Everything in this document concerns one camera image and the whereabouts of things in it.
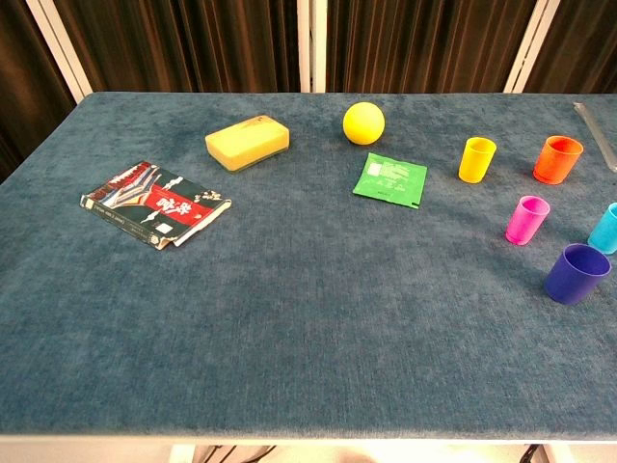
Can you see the yellow plastic cup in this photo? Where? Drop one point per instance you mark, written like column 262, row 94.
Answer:
column 474, row 164

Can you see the magenta plastic cup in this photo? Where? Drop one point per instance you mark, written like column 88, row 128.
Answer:
column 524, row 224

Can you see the dark blue plastic cup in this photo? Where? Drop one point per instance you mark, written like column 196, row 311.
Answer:
column 571, row 282

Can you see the cyan plastic cup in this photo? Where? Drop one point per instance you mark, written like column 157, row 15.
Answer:
column 605, row 236

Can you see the blue velvet tablecloth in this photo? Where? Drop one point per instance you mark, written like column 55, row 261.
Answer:
column 299, row 313

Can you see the green sachet packet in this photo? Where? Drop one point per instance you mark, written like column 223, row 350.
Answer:
column 390, row 181

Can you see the yellow sponge block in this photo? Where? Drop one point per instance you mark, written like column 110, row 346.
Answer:
column 246, row 142

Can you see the yellow ball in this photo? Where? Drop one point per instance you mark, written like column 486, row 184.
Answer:
column 364, row 123

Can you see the dark printed snack packet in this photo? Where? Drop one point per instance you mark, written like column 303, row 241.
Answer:
column 159, row 205

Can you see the dark brown curtain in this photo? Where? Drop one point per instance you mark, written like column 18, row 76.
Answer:
column 183, row 43
column 424, row 43
column 24, row 96
column 583, row 48

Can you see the orange plastic cup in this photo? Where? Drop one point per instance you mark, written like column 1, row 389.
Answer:
column 554, row 166

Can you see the white frame post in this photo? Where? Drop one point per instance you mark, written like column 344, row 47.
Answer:
column 312, row 43
column 530, row 48
column 60, row 48

